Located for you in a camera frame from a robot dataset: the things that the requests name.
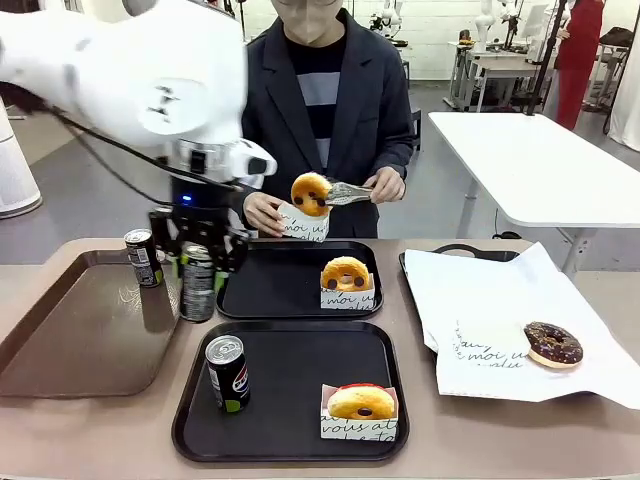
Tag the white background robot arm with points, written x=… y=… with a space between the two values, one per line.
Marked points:
x=484 y=25

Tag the white lab table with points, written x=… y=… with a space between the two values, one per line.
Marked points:
x=500 y=67

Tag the large black serving tray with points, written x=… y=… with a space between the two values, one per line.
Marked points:
x=290 y=370

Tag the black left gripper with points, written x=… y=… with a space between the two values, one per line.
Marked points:
x=200 y=200

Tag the person's right forearm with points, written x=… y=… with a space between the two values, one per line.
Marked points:
x=255 y=130

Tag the chocolate sprinkled donut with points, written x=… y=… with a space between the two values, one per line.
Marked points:
x=572 y=350

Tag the person in dark blazer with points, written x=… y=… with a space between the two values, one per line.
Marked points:
x=350 y=125

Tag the person's left forearm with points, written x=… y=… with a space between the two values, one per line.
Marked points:
x=402 y=145

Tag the black Pepsi can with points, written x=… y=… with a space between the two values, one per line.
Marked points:
x=227 y=380
x=197 y=295
x=142 y=262

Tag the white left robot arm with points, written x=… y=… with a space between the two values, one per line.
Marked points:
x=125 y=75

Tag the small black serving tray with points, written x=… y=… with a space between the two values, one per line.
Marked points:
x=280 y=290

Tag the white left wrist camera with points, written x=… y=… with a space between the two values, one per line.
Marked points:
x=260 y=165

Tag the white cylindrical appliance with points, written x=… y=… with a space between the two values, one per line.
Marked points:
x=17 y=170

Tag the white paper sheet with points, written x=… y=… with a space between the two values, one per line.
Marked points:
x=475 y=290

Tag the glazed donut with chocolate dots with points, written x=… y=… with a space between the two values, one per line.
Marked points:
x=305 y=187
x=332 y=272
x=350 y=402

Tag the person in red dress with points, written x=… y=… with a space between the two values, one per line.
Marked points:
x=580 y=50

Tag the printed white paper box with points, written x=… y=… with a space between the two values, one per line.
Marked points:
x=305 y=230
x=345 y=300
x=350 y=430

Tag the person's right hand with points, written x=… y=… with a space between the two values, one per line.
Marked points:
x=260 y=212

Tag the black tripod stand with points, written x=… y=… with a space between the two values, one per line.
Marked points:
x=530 y=107

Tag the flat printed paper box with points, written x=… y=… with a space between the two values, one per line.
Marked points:
x=490 y=345

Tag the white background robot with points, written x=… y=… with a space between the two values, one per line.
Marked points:
x=390 y=15

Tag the person's left hand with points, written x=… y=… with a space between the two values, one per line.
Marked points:
x=390 y=187

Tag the red glazed donut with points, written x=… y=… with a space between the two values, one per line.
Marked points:
x=362 y=385

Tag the brown plastic tray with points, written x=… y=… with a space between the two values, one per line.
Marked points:
x=75 y=325

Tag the metal serving tongs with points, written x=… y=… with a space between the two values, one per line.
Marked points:
x=350 y=191

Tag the white draped cloth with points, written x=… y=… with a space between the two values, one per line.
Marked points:
x=627 y=100

